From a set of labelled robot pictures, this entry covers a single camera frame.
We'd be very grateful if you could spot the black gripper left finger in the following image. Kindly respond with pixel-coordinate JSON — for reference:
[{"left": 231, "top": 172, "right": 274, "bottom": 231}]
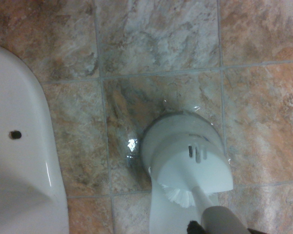
[{"left": 186, "top": 219, "right": 208, "bottom": 234}]

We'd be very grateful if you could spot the white toilet brush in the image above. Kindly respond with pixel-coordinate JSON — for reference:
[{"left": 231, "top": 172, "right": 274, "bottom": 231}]
[{"left": 160, "top": 184, "right": 250, "bottom": 234}]

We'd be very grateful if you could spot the white toilet brush holder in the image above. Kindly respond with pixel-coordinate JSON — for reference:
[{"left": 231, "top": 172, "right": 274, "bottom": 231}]
[{"left": 139, "top": 111, "right": 235, "bottom": 234}]

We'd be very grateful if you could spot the white toilet bowl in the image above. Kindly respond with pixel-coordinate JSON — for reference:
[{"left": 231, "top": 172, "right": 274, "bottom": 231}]
[{"left": 0, "top": 43, "right": 70, "bottom": 234}]

